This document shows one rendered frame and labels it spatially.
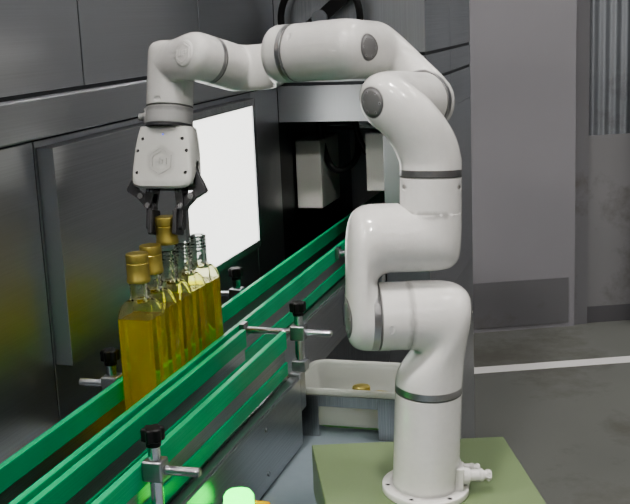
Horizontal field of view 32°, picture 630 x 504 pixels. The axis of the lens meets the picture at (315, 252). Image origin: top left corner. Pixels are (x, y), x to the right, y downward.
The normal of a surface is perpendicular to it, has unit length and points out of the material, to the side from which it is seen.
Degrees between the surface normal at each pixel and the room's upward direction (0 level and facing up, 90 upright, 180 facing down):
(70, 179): 90
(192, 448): 90
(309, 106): 90
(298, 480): 0
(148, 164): 75
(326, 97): 90
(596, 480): 0
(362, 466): 4
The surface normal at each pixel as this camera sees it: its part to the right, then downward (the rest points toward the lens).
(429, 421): -0.05, 0.25
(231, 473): 0.96, 0.02
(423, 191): -0.32, 0.13
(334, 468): 0.00, -0.97
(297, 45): -0.58, -0.04
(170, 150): -0.22, -0.07
